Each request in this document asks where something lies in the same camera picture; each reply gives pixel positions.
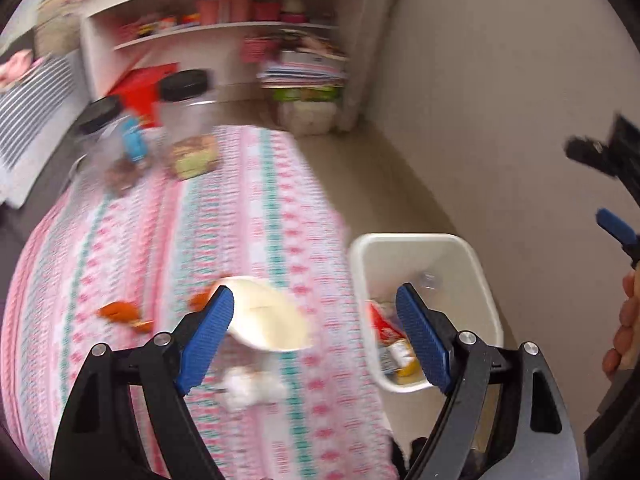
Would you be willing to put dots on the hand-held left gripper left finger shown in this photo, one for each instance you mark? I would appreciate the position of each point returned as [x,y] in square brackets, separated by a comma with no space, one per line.
[207,340]

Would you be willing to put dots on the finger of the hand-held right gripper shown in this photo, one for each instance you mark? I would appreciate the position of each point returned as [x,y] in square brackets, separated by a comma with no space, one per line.
[592,152]
[615,227]

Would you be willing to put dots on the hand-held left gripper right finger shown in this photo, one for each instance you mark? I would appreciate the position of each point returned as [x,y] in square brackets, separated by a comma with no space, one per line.
[422,340]

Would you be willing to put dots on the yellow package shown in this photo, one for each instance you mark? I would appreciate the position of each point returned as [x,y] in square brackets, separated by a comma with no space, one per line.
[400,360]

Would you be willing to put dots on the red snack wrapper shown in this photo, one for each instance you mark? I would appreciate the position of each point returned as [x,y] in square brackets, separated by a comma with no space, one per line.
[382,325]

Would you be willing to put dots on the white plastic waste bin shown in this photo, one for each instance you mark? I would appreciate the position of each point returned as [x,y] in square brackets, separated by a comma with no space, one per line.
[400,255]

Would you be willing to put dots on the person's right hand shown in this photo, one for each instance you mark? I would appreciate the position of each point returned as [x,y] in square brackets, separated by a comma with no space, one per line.
[625,317]

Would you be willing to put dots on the orange peel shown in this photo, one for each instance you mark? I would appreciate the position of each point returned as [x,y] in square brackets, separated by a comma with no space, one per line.
[200,301]
[120,311]
[142,326]

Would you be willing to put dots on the crumpled white tissue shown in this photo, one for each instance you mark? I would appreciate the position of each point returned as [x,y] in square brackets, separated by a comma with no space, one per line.
[245,385]

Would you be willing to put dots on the patterned pink tablecloth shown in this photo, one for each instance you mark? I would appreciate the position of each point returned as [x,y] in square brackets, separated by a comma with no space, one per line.
[225,210]

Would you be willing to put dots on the clear jar with snacks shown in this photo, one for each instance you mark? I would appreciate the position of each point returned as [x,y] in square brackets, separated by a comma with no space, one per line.
[190,135]

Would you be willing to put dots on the clear jar with blue label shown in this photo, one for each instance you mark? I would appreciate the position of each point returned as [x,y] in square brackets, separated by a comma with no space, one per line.
[107,150]

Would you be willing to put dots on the dark grey sofa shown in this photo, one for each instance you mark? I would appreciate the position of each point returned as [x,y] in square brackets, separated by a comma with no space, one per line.
[20,220]

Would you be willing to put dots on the white storage container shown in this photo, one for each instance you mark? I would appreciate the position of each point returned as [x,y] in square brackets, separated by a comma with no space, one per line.
[305,117]

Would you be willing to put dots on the green box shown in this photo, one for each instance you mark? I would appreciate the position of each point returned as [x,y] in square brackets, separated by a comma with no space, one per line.
[305,94]

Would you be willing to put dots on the striped armrest cover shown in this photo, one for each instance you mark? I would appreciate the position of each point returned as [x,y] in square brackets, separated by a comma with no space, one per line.
[35,115]

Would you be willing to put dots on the stack of folded cloths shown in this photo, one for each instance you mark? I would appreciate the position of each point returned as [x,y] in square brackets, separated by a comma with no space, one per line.
[305,67]

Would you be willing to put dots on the white bookshelf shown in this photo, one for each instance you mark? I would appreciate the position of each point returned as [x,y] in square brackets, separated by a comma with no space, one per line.
[225,50]

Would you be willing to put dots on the pink plastic basket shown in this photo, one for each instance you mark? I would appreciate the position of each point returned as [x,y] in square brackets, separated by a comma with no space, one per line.
[257,49]
[266,11]

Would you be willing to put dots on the pink pen holder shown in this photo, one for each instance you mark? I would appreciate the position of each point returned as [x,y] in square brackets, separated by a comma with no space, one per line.
[208,11]

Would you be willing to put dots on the pink pig plush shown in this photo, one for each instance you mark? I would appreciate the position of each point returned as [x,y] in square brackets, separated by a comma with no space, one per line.
[17,65]

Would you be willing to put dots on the tall pink container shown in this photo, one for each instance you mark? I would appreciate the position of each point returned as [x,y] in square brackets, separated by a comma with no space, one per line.
[239,6]

